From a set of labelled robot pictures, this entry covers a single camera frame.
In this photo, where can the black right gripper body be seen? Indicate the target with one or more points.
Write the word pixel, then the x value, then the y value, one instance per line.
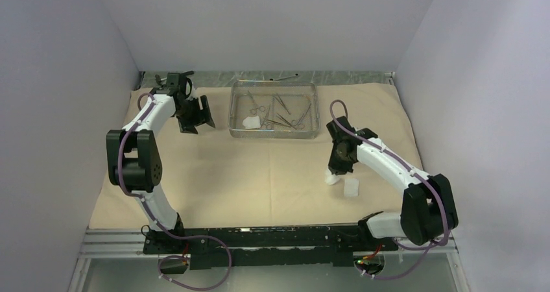
pixel 338 163

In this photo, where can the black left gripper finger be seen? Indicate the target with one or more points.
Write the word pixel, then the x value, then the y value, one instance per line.
pixel 206 112
pixel 187 129

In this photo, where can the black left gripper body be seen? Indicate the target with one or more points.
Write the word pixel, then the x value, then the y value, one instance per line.
pixel 191 113

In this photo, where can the black-handled claw hammer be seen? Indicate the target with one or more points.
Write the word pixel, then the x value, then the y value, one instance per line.
pixel 162 80

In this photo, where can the white gauze pad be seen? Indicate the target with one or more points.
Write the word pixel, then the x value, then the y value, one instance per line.
pixel 251 122
pixel 330 178

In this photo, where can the white gauze square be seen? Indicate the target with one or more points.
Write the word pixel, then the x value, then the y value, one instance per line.
pixel 351 187

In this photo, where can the beige wrapping cloth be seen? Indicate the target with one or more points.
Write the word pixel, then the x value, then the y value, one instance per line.
pixel 214 180

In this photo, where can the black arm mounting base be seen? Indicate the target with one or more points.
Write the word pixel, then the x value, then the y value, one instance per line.
pixel 337 245

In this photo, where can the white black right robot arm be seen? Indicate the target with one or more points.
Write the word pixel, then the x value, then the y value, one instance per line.
pixel 427 210

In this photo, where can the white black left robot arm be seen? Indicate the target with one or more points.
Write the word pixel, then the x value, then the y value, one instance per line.
pixel 133 157

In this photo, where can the silver surgical scissors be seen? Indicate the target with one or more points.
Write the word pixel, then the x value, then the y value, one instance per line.
pixel 256 108

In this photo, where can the silver haemostat clamp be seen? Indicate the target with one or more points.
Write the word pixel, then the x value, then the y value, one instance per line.
pixel 299 124

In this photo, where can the metal mesh instrument tray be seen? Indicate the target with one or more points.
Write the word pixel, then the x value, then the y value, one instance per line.
pixel 275 121

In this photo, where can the silver forceps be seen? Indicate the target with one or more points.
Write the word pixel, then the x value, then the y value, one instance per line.
pixel 279 99

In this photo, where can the silver ratchet wrench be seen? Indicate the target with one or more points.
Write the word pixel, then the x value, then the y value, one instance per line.
pixel 279 79

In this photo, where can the aluminium rail frame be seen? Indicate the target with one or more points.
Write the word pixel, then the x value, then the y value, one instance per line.
pixel 128 244

